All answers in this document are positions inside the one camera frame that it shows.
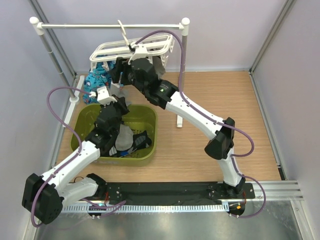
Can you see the white clip sock hanger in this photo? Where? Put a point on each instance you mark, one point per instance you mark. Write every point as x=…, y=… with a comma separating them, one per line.
x=156, y=48

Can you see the aluminium slotted rail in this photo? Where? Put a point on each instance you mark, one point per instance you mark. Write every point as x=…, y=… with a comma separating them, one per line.
x=88, y=208

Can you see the blue shark pattern sock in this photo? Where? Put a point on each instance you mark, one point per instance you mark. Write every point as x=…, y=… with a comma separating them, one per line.
x=90, y=85

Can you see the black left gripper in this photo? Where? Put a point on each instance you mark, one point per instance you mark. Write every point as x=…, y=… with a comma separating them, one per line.
x=121, y=104

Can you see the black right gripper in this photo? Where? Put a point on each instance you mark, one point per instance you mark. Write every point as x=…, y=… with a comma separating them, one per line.
x=115, y=72

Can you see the grey striped sock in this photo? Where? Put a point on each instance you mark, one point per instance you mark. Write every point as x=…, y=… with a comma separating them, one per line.
x=118, y=90
x=158, y=66

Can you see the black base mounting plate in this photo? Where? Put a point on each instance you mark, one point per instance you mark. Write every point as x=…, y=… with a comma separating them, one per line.
x=171, y=193

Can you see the black patterned sock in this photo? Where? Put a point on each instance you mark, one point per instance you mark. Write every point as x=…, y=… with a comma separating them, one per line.
x=140, y=141

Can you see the green plastic basket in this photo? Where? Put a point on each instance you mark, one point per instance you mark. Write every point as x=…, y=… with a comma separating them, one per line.
x=140, y=118

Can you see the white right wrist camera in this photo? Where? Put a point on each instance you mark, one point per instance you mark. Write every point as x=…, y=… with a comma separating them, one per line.
x=138, y=51

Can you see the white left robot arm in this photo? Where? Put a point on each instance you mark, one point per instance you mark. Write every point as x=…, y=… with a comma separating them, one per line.
x=46, y=195

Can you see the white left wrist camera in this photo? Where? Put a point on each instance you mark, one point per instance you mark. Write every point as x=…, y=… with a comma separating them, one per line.
x=102, y=96

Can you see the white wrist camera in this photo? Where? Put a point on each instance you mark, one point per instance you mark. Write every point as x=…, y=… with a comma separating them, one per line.
x=138, y=51
x=102, y=96

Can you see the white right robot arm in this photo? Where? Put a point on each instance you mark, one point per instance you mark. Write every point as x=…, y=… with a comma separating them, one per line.
x=141, y=74

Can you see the white metal drying rack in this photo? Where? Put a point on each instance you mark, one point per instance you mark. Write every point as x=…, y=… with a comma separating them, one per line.
x=40, y=27

